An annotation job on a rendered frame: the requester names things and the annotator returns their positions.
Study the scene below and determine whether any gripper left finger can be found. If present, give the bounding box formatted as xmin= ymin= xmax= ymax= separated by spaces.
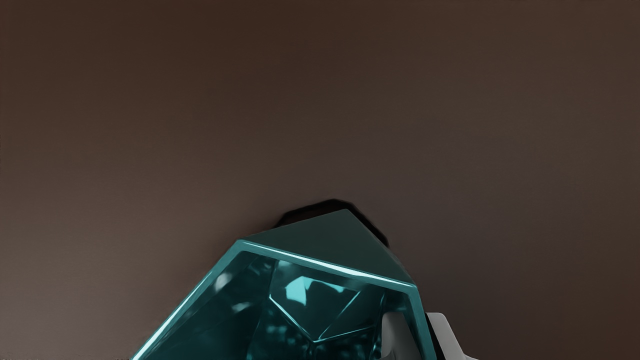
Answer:
xmin=379 ymin=312 xmax=422 ymax=360

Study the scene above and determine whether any teal faceted mug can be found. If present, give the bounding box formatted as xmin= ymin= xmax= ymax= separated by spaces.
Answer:
xmin=131 ymin=208 xmax=438 ymax=360

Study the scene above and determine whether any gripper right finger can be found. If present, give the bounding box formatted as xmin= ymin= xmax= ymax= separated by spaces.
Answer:
xmin=425 ymin=312 xmax=479 ymax=360

